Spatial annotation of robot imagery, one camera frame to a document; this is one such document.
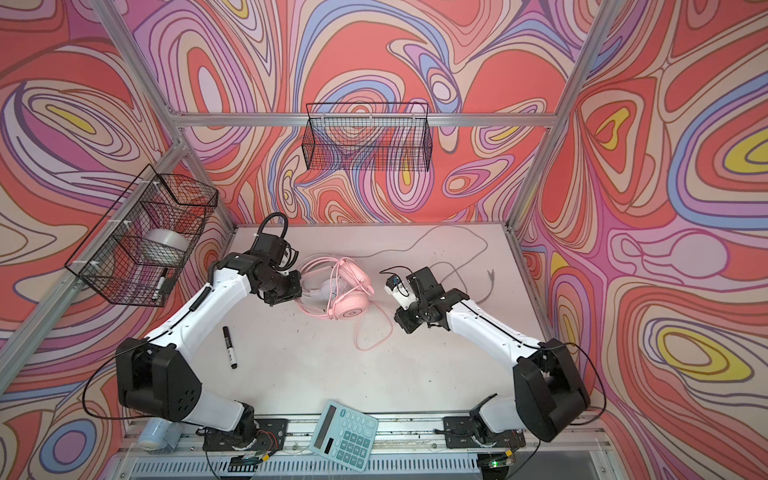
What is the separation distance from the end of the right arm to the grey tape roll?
22.4 inches

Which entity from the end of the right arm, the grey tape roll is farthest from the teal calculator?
the grey tape roll

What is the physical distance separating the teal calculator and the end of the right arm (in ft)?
0.87

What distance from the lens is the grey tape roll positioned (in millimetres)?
715

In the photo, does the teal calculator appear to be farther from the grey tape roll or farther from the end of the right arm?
the grey tape roll

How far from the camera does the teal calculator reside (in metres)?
0.70

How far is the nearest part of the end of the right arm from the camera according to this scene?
0.61m

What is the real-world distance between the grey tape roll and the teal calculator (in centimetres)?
54
